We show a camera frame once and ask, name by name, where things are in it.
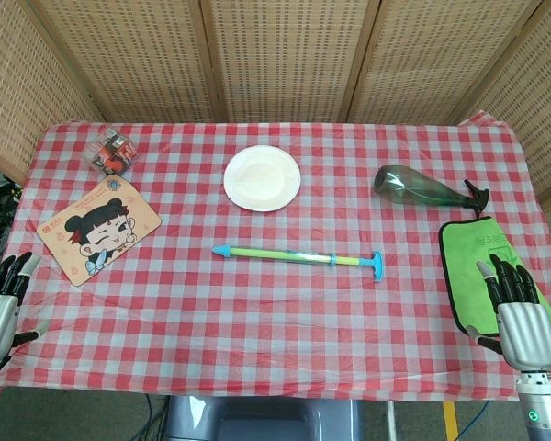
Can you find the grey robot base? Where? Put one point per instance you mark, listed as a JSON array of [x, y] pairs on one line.
[[266, 420]]

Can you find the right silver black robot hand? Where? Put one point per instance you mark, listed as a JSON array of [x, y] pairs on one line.
[[528, 331]]

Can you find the woven bamboo screen panel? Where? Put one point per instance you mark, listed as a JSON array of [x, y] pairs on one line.
[[18, 92], [441, 59], [138, 59], [542, 115], [289, 59]]

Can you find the white paper plate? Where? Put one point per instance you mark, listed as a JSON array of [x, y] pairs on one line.
[[262, 178]]

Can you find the green blue water pump toy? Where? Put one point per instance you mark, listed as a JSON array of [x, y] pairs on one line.
[[266, 254]]

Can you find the green microfiber cloth black trim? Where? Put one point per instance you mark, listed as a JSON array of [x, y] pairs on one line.
[[468, 243]]

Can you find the cartoon girl mouse pad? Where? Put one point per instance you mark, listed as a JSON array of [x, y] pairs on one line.
[[101, 229]]

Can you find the green spray bottle black nozzle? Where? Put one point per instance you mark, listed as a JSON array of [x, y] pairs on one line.
[[408, 186]]

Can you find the clear box with capsules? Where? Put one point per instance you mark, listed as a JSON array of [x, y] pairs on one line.
[[111, 154]]

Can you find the red white checkered tablecloth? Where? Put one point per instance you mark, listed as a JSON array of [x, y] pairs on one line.
[[266, 331]]

